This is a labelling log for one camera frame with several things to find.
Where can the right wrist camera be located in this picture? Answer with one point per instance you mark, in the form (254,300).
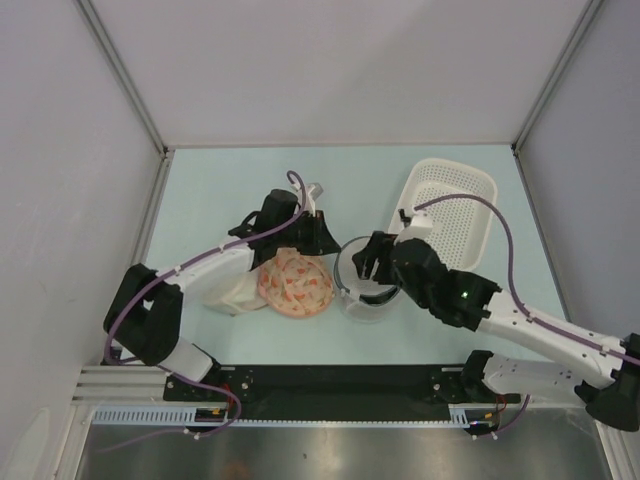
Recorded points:
(414,226)

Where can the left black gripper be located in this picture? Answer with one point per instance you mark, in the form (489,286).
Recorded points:
(320,241)

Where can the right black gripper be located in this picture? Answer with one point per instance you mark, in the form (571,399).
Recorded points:
(365,259)

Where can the white perforated plastic basket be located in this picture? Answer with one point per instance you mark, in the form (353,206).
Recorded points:
(460,226)

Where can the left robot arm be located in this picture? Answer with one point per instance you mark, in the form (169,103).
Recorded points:
(145,315)

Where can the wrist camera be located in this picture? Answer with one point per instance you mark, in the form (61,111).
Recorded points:
(307,196)
(414,226)

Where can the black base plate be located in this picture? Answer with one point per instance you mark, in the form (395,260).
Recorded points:
(357,387)

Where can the black bra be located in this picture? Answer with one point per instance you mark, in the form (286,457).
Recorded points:
(379,299)

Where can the plain white mesh laundry bag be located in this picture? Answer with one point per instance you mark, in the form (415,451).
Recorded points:
(236,295)

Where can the white slotted cable duct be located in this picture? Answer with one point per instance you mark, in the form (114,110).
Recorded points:
(428,416)

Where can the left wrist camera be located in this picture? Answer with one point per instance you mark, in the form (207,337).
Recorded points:
(307,196)

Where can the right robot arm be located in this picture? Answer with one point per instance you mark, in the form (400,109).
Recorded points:
(577,365)

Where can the white mesh laundry bag blue trim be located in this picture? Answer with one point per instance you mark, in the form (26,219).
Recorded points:
(349,286)

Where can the floral pink mesh laundry bag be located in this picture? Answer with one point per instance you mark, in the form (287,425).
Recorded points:
(296,285)

